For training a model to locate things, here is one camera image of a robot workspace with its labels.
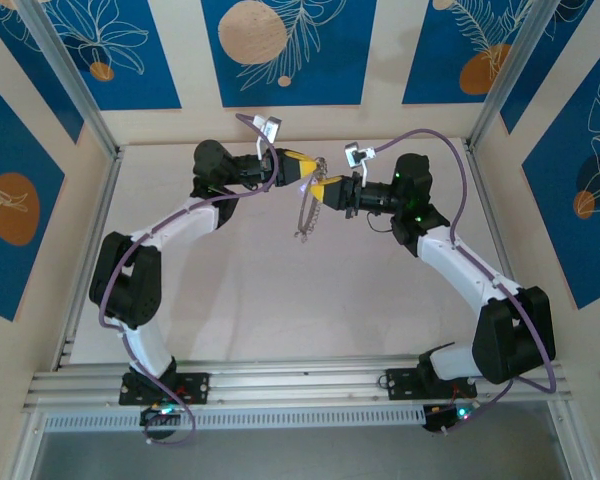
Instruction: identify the metal keyring chain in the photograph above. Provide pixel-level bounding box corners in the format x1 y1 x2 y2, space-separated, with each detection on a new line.
293 155 331 245

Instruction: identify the right controller board green light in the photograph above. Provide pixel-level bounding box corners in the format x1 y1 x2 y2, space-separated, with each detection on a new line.
422 403 474 434

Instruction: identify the controller board green light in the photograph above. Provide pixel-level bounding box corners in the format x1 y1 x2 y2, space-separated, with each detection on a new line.
422 403 474 434
139 405 181 426

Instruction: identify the left controller board green light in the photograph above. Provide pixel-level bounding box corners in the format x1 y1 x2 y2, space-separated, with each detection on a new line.
139 405 181 426

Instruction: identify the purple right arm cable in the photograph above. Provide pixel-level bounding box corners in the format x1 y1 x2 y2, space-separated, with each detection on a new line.
373 128 557 435

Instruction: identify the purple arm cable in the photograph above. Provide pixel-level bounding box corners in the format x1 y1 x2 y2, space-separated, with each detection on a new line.
97 112 281 447
373 128 557 435

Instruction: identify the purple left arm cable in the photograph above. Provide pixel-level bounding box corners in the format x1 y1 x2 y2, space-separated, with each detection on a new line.
97 112 281 447

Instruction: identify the aluminium right side rail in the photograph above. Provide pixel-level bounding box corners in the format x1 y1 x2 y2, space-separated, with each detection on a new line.
462 139 544 359

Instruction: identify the aluminium right frame post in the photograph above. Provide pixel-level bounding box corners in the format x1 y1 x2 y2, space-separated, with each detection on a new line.
467 0 554 151

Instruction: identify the aluminium frame post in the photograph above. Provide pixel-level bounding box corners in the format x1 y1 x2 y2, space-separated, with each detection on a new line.
467 0 554 151
17 0 124 159

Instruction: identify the aluminium left side rail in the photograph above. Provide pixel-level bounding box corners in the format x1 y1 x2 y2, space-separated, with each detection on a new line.
54 144 126 371

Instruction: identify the aluminium left frame post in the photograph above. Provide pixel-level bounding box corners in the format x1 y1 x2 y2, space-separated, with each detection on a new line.
17 0 124 159

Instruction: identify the long aluminium base rail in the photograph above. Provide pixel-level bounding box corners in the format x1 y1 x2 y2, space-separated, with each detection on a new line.
22 352 574 414

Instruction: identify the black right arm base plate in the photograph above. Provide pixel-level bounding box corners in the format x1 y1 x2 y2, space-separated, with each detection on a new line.
385 366 477 401

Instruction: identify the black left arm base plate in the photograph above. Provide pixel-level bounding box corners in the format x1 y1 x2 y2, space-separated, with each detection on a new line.
118 372 211 406

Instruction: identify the slotted grey cable duct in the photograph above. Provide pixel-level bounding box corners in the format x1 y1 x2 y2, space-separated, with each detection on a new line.
43 409 426 434

